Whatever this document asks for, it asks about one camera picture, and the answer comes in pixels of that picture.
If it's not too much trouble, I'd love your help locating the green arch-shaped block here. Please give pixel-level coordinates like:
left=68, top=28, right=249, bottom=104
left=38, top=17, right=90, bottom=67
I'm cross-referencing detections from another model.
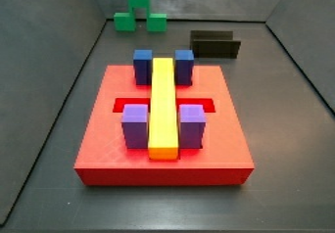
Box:
left=113, top=0, right=168, bottom=32

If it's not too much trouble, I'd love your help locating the red base board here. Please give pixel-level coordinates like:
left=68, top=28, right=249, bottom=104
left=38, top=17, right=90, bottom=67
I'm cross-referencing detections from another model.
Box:
left=74, top=66, right=253, bottom=186

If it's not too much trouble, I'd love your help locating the yellow long bar block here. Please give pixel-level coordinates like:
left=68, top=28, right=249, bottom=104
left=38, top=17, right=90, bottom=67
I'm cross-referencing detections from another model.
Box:
left=148, top=58, right=179, bottom=160

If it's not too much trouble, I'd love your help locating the right purple block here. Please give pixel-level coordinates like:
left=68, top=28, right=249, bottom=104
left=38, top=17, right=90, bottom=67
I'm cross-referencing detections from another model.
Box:
left=179, top=105, right=207, bottom=149

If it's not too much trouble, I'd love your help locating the purple block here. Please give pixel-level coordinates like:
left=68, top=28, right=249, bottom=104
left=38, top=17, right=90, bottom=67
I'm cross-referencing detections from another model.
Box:
left=179, top=105, right=207, bottom=149
left=121, top=104, right=148, bottom=149

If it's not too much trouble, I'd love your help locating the left purple block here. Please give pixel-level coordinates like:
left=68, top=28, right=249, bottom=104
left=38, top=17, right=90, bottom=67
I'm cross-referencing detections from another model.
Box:
left=121, top=104, right=148, bottom=149

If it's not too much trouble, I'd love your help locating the right blue block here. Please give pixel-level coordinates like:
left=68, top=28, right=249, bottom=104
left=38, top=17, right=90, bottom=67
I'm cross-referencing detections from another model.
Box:
left=175, top=50, right=193, bottom=86

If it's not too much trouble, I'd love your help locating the blue block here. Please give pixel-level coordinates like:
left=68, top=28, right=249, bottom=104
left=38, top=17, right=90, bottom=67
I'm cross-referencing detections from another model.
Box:
left=175, top=50, right=193, bottom=86
left=133, top=50, right=153, bottom=85

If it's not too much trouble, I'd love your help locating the left blue block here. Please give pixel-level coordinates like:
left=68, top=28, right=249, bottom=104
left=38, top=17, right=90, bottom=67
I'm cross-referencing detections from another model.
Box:
left=133, top=50, right=153, bottom=85

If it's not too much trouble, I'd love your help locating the black U-shaped holder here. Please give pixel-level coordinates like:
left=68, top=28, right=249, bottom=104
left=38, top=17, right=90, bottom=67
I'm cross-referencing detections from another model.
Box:
left=189, top=30, right=240, bottom=59

